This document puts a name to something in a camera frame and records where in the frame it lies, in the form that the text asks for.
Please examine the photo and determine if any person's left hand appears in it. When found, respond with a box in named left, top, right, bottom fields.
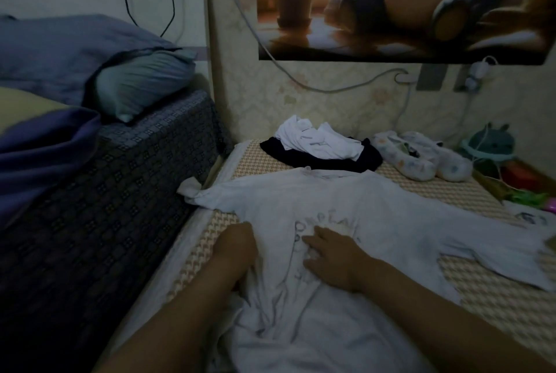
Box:
left=211, top=221, right=259, bottom=281

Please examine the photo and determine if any person's right hand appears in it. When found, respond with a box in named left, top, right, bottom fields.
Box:
left=299, top=225, right=382, bottom=293

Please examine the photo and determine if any white printed t-shirt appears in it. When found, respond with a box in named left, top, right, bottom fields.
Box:
left=176, top=167, right=556, bottom=373

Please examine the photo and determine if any black garment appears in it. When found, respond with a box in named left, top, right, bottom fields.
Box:
left=259, top=136, right=385, bottom=173

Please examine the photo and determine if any white printed slipper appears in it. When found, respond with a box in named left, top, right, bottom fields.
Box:
left=401, top=131, right=474, bottom=183
left=371, top=131, right=438, bottom=182

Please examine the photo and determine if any white polo shirt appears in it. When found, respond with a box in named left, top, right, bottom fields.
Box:
left=275, top=115, right=366, bottom=161

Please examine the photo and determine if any person's left forearm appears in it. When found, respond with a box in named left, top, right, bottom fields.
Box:
left=94, top=266, right=248, bottom=373

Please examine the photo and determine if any person's right forearm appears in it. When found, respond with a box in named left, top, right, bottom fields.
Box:
left=365, top=260, right=556, bottom=373

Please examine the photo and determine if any dark patterned bed cover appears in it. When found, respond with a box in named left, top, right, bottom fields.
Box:
left=0, top=91, right=231, bottom=373

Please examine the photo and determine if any wooden bedside tray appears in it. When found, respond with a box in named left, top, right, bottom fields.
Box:
left=469, top=155, right=556, bottom=243

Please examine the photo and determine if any grey-green pillow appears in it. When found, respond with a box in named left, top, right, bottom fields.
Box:
left=91, top=49, right=198, bottom=124

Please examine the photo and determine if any teal round bunny lamp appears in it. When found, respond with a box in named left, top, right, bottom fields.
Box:
left=460, top=122, right=517, bottom=165

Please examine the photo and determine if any green toy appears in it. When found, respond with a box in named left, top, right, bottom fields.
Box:
left=508, top=190, right=548, bottom=208

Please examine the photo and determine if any white printed card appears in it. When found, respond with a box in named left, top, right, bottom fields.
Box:
left=502, top=199, right=556, bottom=229

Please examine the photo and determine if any blue folded blanket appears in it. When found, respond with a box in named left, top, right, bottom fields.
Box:
left=0, top=106, right=104, bottom=229

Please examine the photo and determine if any white charger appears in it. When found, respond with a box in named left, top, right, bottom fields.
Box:
left=463, top=58, right=495, bottom=94

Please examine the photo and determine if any yellow-green cushion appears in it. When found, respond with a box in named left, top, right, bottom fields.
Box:
left=0, top=86, right=75, bottom=133

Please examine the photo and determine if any blue pillow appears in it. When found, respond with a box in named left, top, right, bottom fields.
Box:
left=0, top=14, right=179, bottom=107

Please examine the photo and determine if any long white cable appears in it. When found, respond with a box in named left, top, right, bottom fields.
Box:
left=204, top=0, right=418, bottom=95

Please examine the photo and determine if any white wall plug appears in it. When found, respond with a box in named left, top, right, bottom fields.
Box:
left=393, top=70, right=418, bottom=87

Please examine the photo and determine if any thin white charger cable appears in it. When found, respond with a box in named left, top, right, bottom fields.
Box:
left=443, top=91, right=488, bottom=146

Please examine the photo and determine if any grey wall socket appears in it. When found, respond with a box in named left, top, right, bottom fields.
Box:
left=416, top=63, right=449, bottom=92

